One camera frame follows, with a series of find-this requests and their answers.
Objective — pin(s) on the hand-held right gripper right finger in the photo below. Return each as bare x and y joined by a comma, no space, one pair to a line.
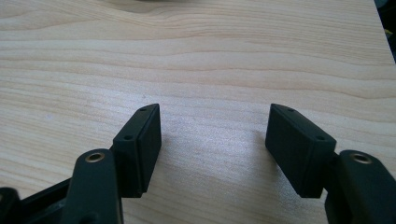
299,149

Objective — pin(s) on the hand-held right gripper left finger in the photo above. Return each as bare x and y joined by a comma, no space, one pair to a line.
137,155

